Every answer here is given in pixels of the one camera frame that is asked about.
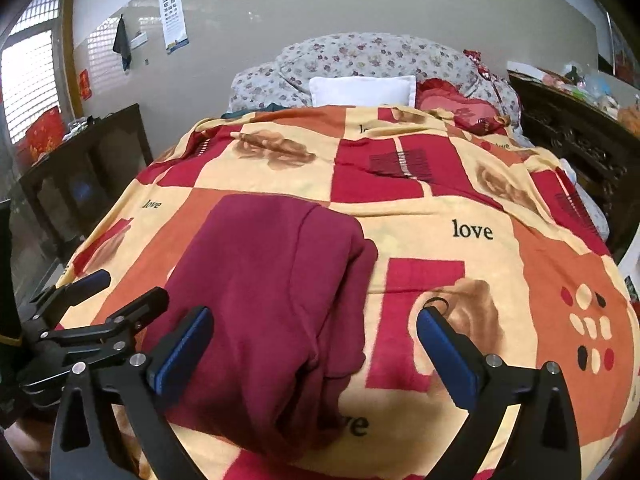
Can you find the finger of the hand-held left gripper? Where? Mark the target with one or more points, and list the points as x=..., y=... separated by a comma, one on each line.
x=145, y=305
x=90, y=281

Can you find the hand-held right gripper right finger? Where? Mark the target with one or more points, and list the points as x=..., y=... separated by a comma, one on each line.
x=445, y=355

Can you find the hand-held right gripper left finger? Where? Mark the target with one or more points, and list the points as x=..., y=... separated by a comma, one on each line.
x=182, y=350

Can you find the maroon shirt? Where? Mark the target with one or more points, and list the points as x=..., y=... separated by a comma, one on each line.
x=260, y=285

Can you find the dark wooden cabinet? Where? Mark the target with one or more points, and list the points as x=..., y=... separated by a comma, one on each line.
x=110, y=160

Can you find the red and yellow printed blanket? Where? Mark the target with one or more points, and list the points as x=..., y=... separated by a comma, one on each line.
x=400, y=210

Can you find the red box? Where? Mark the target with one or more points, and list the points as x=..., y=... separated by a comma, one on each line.
x=45, y=135

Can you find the clutter of small things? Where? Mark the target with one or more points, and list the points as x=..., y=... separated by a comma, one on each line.
x=82, y=127

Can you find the white bed sheet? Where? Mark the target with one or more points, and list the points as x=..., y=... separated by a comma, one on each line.
x=585, y=200

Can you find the window with blinds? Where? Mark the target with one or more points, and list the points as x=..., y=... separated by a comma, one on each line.
x=30, y=75

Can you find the teal cloth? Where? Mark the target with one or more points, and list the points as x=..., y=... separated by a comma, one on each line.
x=270, y=108

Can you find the dark hanging cloth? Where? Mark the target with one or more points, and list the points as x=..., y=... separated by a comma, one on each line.
x=122, y=40

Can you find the red cushion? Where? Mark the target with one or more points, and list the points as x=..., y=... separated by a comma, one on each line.
x=450, y=102

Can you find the carved dark wooden sideboard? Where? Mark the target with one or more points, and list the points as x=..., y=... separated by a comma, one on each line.
x=575, y=135

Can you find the white pillow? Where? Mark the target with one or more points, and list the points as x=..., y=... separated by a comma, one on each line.
x=360, y=91

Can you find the eye chart poster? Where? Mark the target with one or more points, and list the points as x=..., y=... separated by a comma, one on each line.
x=172, y=15

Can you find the pile of toys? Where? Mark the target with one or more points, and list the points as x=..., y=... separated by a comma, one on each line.
x=600, y=87

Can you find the floral quilt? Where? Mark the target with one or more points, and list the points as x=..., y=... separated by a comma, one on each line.
x=370, y=55

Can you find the red paper wall decoration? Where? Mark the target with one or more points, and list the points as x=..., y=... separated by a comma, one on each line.
x=85, y=84

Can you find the framed wall picture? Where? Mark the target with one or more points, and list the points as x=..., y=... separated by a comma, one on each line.
x=625, y=50

